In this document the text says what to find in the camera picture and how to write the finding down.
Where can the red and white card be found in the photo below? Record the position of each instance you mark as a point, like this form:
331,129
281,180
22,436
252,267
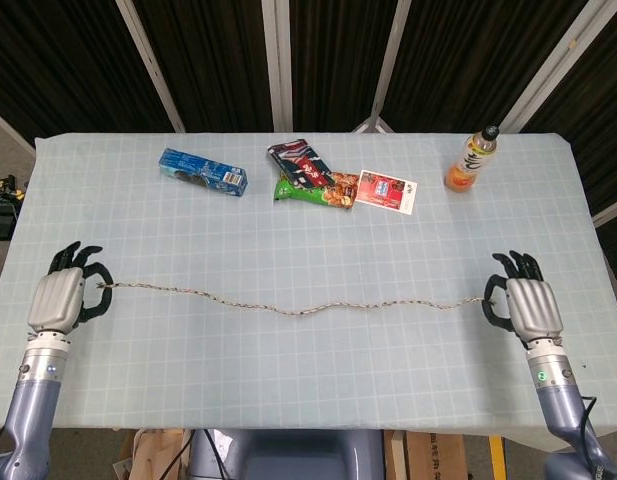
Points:
388,192

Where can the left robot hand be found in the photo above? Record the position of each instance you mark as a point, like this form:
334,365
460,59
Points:
55,300

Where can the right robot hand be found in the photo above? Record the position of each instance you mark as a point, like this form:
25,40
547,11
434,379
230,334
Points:
533,312

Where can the white partition frame bar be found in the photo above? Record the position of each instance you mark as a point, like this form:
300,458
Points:
613,210
8,130

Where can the green snack packet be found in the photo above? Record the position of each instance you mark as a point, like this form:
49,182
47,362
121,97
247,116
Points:
308,195

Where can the white partition post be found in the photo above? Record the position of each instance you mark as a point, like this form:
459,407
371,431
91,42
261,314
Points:
153,70
278,65
389,65
558,65

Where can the printed brown cardboard box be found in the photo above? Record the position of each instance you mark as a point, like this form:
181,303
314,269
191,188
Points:
428,457

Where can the orange drink bottle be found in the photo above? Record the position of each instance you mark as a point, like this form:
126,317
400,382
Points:
468,167

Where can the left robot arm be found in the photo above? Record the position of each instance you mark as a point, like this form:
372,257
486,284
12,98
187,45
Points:
33,405

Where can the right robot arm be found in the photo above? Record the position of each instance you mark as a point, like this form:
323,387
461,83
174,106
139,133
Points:
563,405

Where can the dark red snack packet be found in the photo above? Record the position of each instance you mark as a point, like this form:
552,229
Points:
300,162

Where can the light blue grid tablecloth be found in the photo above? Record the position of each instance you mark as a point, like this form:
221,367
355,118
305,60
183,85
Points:
188,250

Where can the yellow bar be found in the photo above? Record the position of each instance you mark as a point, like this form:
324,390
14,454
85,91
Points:
497,457

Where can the blue-grey robot torso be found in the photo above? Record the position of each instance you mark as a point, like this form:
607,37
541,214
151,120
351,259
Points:
288,455

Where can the blue cookie box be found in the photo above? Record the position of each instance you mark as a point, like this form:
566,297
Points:
203,172

